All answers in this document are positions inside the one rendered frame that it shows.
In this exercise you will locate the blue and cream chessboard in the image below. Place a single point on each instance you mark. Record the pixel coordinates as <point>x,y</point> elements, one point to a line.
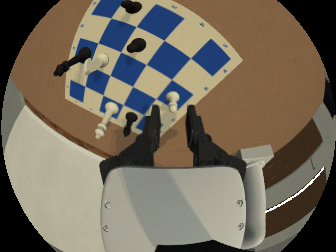
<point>183,53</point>

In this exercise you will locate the white chess pawn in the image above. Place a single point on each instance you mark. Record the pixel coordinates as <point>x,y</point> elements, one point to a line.
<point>172,97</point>

